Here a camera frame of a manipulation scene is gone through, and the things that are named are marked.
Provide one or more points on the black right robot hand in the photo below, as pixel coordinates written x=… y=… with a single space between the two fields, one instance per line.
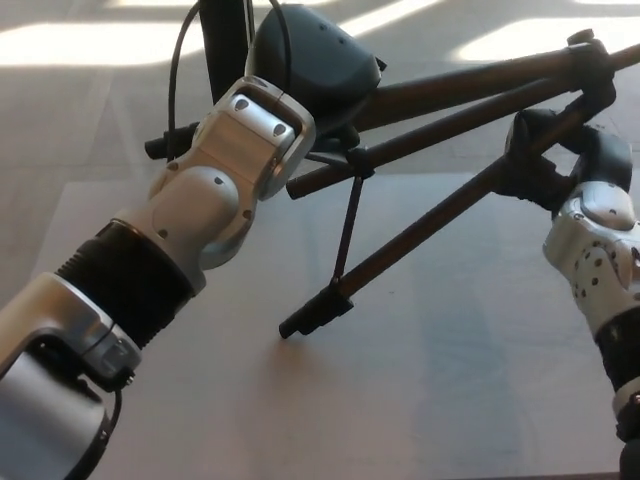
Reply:
x=607 y=160

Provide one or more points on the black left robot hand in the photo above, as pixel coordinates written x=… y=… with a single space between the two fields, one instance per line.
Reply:
x=320 y=65

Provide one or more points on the bronze tripod with black fittings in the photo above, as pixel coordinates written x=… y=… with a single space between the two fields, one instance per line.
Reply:
x=425 y=218

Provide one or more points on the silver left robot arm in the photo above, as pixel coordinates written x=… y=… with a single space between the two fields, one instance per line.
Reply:
x=200 y=210

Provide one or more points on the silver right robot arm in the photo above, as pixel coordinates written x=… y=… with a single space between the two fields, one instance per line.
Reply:
x=590 y=260

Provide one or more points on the black vertical pillar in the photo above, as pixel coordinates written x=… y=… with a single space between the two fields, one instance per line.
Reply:
x=220 y=50

